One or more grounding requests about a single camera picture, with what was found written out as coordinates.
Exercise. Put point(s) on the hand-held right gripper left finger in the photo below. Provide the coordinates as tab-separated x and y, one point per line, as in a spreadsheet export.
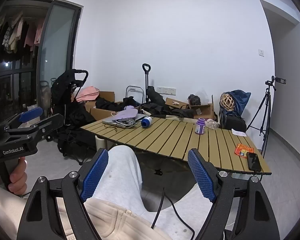
95	175

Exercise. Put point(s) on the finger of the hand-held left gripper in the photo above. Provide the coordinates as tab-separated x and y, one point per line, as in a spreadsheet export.
30	113
50	123

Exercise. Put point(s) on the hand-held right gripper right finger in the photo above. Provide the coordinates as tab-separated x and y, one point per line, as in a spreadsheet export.
201	175

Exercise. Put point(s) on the blue white bottle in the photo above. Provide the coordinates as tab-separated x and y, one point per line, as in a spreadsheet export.
146	122

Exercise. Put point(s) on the person's left hand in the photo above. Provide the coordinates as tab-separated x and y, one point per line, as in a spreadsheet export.
18	176

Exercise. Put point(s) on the person's grey trouser leg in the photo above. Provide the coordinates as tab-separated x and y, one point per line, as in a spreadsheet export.
120	170

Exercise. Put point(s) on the black stroller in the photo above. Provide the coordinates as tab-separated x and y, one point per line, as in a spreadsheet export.
65	97

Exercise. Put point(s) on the black bag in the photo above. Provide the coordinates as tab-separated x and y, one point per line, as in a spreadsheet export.
72	142

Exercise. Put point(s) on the slatted folding table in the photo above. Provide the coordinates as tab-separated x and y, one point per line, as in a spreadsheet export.
170	140

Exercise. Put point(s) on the purple bottle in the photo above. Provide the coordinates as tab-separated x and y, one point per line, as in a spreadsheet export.
200	127

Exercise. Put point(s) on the orange packet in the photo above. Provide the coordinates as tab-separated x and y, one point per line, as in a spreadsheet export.
242	150

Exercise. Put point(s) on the pink cloth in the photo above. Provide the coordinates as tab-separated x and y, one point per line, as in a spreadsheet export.
88	93

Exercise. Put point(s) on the person's beige hooded jacket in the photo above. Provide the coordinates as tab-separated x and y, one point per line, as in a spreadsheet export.
115	222

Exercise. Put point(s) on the clear plastic bottle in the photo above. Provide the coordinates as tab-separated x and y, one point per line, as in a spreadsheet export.
212	124

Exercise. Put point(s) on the open cardboard box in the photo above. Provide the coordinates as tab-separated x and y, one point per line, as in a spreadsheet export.
202	110
102	113

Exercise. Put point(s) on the black smartphone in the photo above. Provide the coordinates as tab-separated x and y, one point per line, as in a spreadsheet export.
253	161

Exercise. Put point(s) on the white paper sheet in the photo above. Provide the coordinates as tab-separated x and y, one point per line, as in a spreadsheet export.
238	132

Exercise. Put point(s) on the black case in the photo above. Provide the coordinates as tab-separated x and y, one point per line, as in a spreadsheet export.
233	122

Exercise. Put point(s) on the lilac cloth pouch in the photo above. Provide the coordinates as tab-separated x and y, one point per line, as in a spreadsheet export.
126	114

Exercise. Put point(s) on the sliding glass door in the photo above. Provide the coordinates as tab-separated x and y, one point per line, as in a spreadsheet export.
56	47

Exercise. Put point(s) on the grey laptop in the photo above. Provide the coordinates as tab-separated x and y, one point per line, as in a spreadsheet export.
140	117

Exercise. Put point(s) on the dark furry bundle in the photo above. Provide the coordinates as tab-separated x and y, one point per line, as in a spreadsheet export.
194	100

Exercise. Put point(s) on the woven rattan ball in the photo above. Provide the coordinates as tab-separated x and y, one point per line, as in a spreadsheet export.
226	101

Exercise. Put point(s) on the row of hanging clothes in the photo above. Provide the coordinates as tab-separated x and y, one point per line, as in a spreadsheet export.
17	33

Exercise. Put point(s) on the blue bag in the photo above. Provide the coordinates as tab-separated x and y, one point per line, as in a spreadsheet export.
241	101

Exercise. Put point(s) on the pile of black clothes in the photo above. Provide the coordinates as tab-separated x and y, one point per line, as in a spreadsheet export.
155	105

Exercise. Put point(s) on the black tripod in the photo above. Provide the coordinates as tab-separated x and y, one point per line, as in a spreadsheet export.
266	110

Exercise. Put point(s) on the folded metal frame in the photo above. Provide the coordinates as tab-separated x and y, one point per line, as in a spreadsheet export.
133	92

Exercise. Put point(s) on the white wall socket strip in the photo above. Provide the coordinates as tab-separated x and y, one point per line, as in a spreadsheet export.
166	90

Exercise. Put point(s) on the black camera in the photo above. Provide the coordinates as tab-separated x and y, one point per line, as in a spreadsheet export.
272	82

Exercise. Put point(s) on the white wall switch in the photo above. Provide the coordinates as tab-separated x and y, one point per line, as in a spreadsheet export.
261	52

